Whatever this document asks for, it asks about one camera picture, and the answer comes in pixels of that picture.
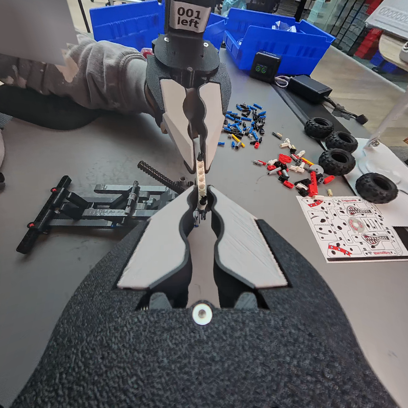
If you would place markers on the printed instruction sheet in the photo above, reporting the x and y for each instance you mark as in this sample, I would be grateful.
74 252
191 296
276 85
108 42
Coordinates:
350 236

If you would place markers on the pile of red white pieces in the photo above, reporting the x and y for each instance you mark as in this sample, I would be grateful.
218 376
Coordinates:
314 183

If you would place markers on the round wooden table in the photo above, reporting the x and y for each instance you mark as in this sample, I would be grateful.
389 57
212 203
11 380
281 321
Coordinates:
390 47

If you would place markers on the stack of red bins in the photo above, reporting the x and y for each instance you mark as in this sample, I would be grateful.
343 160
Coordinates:
366 44

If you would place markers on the white toy brick beam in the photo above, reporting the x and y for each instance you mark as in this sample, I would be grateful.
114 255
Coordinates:
201 178

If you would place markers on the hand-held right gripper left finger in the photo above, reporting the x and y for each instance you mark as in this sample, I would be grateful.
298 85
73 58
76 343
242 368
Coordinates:
153 251

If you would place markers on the black power adapter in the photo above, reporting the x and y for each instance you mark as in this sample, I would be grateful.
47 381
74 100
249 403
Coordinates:
309 89

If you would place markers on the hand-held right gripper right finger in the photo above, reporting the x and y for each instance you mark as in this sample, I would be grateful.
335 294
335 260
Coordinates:
248 251

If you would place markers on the black grey toy car chassis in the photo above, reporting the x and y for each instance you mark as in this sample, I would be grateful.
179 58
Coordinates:
95 210

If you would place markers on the black toy tire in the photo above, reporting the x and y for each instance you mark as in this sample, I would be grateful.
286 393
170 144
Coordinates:
318 127
341 142
376 188
337 161

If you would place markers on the blue storage bin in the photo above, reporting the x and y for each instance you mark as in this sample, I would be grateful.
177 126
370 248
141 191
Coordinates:
215 32
127 22
287 47

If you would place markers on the clear plastic bag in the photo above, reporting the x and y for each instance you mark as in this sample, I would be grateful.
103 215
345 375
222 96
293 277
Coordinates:
283 26

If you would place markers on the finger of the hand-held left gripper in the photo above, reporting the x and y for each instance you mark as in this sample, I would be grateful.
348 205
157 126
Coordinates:
173 111
213 111

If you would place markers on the small black display device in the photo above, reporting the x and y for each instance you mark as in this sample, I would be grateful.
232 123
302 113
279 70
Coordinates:
264 68

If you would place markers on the pile of blue black pins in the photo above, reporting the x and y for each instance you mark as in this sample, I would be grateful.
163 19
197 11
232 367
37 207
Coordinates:
242 122

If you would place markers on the grey desk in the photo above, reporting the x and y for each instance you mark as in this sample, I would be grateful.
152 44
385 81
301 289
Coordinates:
95 143

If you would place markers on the clear plastic stand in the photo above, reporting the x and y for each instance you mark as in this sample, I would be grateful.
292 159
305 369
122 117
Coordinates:
376 142

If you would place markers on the white tray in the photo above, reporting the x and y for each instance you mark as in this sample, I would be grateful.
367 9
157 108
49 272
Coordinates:
389 14

